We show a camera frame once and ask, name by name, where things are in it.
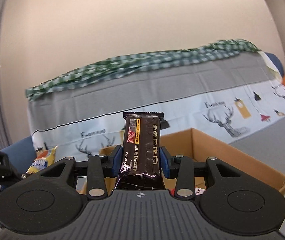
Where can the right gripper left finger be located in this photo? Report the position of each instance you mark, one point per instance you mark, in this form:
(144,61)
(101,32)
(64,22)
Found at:
(100,167)

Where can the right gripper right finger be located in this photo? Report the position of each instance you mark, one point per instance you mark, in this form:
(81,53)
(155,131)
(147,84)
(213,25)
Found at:
(181,168)

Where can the black chocolate biscuit pack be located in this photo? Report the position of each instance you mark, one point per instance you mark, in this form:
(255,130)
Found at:
(141,166)

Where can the yellow orange snack pack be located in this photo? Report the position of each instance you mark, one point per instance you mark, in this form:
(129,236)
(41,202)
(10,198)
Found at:
(44,159)

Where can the deer print sofa cover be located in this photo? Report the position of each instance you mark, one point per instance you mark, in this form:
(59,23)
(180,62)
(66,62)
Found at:
(238,102)

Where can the green checkered blanket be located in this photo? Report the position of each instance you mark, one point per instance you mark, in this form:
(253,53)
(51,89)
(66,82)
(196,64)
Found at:
(124,65)

